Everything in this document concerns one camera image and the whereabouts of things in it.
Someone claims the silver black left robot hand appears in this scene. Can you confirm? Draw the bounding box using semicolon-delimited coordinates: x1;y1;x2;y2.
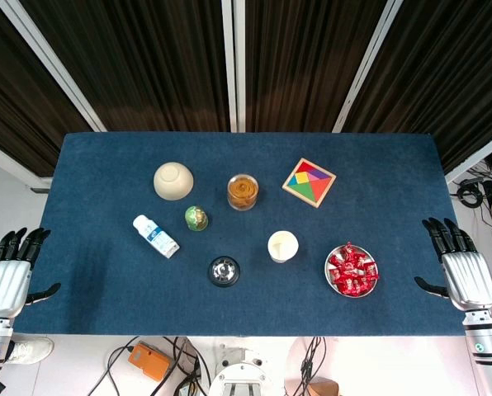
0;226;62;319

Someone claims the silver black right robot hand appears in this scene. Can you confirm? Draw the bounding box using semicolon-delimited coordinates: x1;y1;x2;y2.
414;217;492;313

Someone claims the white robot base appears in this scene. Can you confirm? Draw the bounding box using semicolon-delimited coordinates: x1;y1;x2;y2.
206;344;274;396

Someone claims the round silver metal plate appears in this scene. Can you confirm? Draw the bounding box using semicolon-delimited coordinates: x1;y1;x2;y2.
324;243;379;297

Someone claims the white paper cup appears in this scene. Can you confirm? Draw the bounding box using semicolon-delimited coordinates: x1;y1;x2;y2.
267;229;300;264

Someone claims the white sneaker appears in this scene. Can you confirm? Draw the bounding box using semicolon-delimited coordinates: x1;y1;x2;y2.
6;336;55;366

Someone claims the blue felt table cloth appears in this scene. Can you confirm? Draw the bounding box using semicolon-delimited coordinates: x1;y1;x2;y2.
12;131;466;337

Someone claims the white milk bottle blue label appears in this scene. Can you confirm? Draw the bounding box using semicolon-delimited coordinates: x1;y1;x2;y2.
131;214;181;260

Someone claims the orange handheld device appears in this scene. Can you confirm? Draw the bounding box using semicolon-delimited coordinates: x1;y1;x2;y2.
128;342;173;383

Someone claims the brown wooden block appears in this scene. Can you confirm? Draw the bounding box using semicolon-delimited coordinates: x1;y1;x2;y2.
307;377;340;396

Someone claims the colourful wooden tangram puzzle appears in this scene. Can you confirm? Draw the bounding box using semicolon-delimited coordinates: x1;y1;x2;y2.
281;157;338;210

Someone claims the dark brown curtain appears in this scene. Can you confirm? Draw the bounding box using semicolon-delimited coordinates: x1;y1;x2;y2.
343;0;492;174
0;0;94;178
21;0;230;133
244;0;390;133

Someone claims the cream upturned bowl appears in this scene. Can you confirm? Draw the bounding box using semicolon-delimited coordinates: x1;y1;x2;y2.
153;162;196;202

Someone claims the green gold nesting doll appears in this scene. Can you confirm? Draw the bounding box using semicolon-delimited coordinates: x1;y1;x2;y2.
183;205;210;233

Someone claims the chrome call bell black base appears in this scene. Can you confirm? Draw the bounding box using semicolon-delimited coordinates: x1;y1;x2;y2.
206;255;242;289

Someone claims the clear jar of rubber bands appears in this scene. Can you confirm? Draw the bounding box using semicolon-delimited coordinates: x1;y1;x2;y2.
226;173;260;212

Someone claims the black coiled cable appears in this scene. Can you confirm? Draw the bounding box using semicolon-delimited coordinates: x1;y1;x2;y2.
456;181;485;208

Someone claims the white partition frame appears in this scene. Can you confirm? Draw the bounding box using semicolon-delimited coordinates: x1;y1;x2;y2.
443;126;492;185
0;135;53;191
332;0;404;133
0;0;107;133
234;0;247;133
220;0;239;133

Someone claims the black cable bundle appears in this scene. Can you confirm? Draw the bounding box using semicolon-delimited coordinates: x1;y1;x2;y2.
163;336;212;396
291;336;328;396

